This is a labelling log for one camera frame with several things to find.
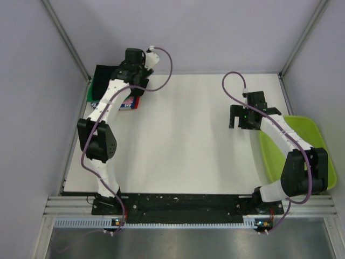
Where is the lime green plastic bin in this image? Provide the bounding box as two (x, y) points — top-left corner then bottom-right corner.
(258, 115), (338, 193)

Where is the green folded t-shirt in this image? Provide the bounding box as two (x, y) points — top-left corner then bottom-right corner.
(87, 79), (94, 103)

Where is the purple cable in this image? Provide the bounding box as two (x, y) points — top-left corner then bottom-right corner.
(80, 46), (174, 235)
(222, 71), (315, 234)

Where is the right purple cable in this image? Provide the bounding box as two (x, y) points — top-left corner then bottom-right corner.
(222, 71), (315, 234)

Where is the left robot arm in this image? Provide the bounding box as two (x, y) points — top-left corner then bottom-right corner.
(77, 46), (160, 214)

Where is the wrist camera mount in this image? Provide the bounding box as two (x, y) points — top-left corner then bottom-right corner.
(242, 88), (248, 98)
(144, 46), (160, 70)

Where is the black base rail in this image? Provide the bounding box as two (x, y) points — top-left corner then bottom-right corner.
(91, 193), (284, 223)

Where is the red folded t-shirt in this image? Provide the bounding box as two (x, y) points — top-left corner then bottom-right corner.
(118, 96), (141, 110)

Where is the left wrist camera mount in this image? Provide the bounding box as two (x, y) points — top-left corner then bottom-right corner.
(144, 46), (160, 70)

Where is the blue printed folded t-shirt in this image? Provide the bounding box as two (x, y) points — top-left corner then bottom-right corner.
(90, 96), (139, 110)

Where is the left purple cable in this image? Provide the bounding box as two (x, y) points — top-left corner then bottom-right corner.
(80, 46), (174, 235)

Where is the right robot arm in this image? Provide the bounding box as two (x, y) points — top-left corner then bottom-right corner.
(229, 91), (328, 214)

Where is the right aluminium frame post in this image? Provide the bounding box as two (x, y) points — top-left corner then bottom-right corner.
(278, 0), (332, 78)

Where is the black t-shirt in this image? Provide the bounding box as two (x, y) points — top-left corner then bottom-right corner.
(91, 64), (146, 101)

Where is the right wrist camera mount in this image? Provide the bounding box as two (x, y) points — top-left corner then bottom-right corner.
(242, 88), (248, 98)

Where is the pink folded t-shirt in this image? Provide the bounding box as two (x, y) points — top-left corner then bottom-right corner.
(123, 97), (136, 107)

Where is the grey slotted cable duct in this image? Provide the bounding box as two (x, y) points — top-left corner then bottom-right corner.
(54, 217), (271, 230)

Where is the aluminium front frame rail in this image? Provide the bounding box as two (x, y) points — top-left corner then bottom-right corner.
(43, 195), (337, 218)

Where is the aluminium frame post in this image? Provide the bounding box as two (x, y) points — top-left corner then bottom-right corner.
(278, 0), (332, 78)
(40, 0), (91, 81)

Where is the left aluminium frame post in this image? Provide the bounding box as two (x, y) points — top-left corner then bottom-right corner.
(40, 0), (91, 81)

